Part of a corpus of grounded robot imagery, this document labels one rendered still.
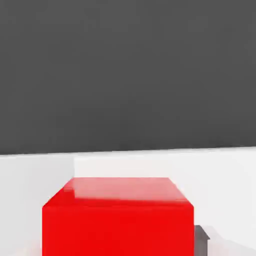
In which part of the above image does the small red cube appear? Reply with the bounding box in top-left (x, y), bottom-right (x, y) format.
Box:
top-left (41, 177), bottom-right (195, 256)

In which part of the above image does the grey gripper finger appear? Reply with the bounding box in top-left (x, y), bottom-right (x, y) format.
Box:
top-left (193, 224), bottom-right (256, 256)

